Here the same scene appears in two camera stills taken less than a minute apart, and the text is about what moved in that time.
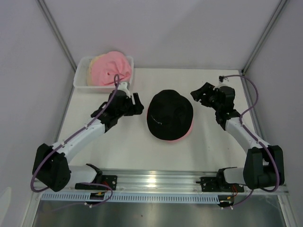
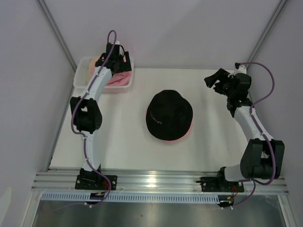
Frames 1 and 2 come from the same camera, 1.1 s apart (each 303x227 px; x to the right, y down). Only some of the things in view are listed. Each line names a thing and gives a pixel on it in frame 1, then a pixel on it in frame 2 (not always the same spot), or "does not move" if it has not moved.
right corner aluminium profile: [279, 10] does not move
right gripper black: [198, 94] -> [221, 74]
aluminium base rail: [185, 181] does not move
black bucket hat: [170, 115] does not move
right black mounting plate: [218, 184] does not move
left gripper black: [135, 109] -> [125, 66]
